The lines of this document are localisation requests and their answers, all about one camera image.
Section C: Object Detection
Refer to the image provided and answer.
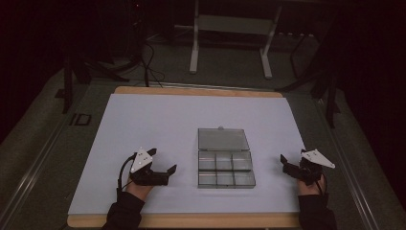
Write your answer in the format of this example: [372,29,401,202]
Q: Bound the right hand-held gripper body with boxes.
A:
[298,149,336,187]

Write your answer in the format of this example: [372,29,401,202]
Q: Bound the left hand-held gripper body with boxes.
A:
[128,147,170,187]

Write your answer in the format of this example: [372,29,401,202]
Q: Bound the clear plastic compartment box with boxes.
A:
[196,126,257,190]

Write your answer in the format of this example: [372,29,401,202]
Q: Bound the person's left hand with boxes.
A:
[125,178,154,201]

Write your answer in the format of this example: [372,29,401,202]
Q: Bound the person's right hand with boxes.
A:
[297,173,327,196]

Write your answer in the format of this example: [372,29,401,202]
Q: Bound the white table mat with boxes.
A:
[67,93,306,216]

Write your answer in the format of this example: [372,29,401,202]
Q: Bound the black stand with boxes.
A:
[55,52,130,115]
[275,30,342,129]

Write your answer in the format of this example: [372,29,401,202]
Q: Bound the wooden table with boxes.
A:
[66,85,304,229]

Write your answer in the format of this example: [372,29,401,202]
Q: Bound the white metal stand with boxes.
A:
[189,0,284,81]

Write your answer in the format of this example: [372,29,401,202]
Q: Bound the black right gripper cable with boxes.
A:
[315,173,329,196]

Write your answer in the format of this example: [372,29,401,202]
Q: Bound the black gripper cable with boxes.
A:
[315,173,329,196]
[116,152,139,196]

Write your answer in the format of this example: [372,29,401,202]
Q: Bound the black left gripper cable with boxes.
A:
[116,152,139,196]

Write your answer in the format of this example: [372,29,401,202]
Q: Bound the metal floor rail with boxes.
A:
[314,98,382,230]
[0,109,76,228]

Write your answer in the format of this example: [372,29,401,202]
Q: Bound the small black rectangular frame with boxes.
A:
[69,112,93,127]

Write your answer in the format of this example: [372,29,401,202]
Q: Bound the black floor cable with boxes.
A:
[138,39,167,89]

